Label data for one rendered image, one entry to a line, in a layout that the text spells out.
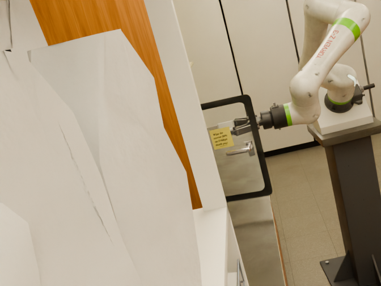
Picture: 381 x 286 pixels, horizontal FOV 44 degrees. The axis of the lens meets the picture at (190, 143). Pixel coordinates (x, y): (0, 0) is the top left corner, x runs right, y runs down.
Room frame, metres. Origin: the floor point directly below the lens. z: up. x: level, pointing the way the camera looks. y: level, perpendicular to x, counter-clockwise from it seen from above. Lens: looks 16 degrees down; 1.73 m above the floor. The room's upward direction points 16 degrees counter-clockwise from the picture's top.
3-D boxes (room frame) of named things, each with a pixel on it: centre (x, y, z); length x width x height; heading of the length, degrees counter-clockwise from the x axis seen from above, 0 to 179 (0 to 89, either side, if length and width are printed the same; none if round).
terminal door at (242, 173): (1.68, -0.10, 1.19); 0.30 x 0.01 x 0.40; 74
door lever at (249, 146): (1.63, -0.16, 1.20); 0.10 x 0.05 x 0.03; 74
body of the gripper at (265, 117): (1.84, -0.29, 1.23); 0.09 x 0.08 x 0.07; 81
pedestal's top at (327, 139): (2.36, -0.81, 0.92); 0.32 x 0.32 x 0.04; 86
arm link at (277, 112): (1.82, -0.37, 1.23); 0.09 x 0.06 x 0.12; 171
